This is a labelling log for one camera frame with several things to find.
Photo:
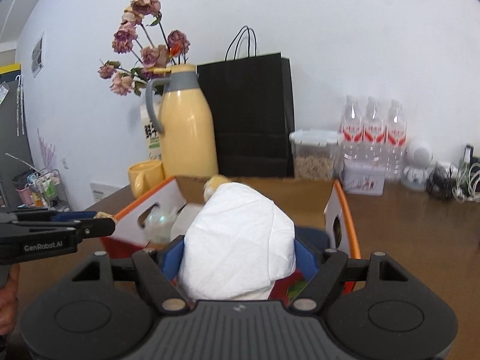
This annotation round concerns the yellow mug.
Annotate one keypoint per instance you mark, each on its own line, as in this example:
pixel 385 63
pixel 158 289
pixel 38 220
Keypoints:
pixel 146 176

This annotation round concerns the orange-edged cardboard box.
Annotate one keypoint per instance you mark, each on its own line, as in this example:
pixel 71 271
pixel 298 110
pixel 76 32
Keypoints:
pixel 307 202

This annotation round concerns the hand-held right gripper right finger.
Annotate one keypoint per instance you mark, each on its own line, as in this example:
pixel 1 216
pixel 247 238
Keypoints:
pixel 303 258

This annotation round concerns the small dark bottle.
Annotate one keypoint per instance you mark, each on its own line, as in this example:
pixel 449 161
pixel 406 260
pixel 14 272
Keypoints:
pixel 468 153

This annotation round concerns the white floral tin box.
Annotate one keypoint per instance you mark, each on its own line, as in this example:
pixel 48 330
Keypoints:
pixel 363 180

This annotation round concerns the person's left hand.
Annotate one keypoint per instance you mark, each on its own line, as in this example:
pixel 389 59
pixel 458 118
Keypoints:
pixel 8 307

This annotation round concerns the black paper bag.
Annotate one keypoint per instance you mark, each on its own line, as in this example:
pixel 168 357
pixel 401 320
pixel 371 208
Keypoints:
pixel 251 120

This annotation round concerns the white robot-shaped speaker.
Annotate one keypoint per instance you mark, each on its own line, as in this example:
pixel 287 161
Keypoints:
pixel 418 157

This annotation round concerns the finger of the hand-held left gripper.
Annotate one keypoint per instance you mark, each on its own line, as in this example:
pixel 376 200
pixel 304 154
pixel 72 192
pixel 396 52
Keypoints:
pixel 97 228
pixel 73 216

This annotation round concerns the white milk carton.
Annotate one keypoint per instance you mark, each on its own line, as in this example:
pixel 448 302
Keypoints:
pixel 152 135

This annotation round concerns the dried pink rose bouquet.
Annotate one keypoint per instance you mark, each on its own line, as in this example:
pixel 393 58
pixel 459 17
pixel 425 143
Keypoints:
pixel 152 54

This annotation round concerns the dark grey board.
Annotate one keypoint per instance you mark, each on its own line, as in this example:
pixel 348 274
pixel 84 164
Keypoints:
pixel 9 127

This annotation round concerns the yellow plush toy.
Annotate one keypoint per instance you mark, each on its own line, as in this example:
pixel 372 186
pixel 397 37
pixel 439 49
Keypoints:
pixel 215 185

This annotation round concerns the small wall picture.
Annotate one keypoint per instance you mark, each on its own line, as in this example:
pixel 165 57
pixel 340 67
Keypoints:
pixel 38 54

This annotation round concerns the clear container of seeds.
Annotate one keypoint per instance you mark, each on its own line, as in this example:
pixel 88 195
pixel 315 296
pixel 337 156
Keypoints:
pixel 313 157

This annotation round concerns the white charger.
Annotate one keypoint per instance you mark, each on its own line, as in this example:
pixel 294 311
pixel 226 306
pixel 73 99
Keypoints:
pixel 448 167

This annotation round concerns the white paper sign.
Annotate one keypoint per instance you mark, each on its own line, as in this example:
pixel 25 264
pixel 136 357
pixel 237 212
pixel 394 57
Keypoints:
pixel 105 195

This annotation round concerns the iridescent plastic bag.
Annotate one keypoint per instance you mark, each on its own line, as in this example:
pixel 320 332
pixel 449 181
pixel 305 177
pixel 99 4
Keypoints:
pixel 159 225

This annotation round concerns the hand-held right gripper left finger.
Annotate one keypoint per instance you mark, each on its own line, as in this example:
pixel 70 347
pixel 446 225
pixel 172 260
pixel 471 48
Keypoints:
pixel 174 251

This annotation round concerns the white wall socket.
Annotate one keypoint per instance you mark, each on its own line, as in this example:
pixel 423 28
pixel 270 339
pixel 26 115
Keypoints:
pixel 65 162

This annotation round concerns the white paper towel bundle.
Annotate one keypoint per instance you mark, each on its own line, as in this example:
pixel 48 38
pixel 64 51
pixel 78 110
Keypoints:
pixel 240 240

